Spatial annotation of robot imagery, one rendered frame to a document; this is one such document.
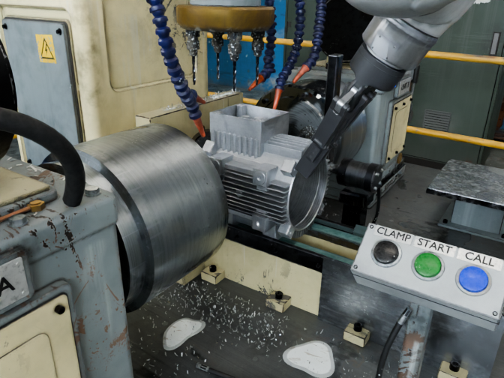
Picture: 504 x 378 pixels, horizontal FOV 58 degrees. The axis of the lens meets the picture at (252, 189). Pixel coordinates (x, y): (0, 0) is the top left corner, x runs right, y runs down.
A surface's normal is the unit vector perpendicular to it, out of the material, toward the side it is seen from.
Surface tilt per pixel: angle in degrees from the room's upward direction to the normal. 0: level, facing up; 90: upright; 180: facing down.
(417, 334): 90
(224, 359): 0
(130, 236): 69
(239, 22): 90
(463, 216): 90
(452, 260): 40
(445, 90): 90
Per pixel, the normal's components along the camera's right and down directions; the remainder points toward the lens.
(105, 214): 0.84, 0.23
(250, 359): 0.02, -0.92
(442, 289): -0.34, -0.50
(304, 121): -0.55, 0.32
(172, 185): 0.65, -0.40
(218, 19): -0.09, 0.39
